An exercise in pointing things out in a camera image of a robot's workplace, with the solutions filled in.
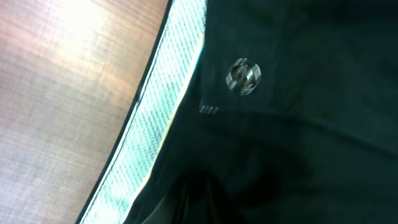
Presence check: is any black t-shirt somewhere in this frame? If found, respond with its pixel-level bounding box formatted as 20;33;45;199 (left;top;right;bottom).
77;0;397;223

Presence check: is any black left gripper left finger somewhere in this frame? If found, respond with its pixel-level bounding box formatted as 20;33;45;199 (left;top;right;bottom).
142;182;189;224

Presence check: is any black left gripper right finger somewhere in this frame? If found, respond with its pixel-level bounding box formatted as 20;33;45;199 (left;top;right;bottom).
205;178;246;224

